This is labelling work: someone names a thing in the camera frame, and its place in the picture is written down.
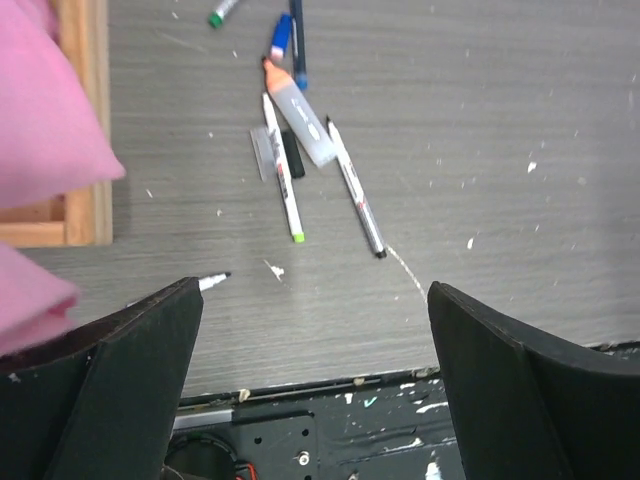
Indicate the clear pen cap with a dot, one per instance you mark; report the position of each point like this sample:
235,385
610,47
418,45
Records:
263,152

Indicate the white marker with blue end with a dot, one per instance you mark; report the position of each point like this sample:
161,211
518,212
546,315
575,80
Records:
206,282

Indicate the white pen with lime end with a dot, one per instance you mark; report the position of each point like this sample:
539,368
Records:
282,170

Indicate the white marker with green end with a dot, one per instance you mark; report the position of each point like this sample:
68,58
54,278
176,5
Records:
221,12

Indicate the white pen with black end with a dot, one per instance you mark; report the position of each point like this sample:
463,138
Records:
362,207

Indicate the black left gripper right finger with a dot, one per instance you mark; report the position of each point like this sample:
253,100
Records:
526,404

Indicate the grey highlighter with orange tip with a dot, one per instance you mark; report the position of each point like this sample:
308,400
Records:
298,113

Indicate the blue marker cap with eraser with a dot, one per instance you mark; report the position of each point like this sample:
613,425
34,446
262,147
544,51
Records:
280,38

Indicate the black pen cap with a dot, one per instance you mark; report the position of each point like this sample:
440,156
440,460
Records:
293,156

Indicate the pink cloth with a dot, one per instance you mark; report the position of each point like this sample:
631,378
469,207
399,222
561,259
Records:
51,143

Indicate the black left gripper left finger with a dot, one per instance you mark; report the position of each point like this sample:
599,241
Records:
99,402

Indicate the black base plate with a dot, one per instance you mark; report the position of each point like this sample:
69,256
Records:
390,426

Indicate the wooden rack base tray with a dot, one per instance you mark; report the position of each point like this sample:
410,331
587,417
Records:
83,216

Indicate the dark blue pen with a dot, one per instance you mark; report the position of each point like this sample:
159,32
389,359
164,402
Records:
298,47

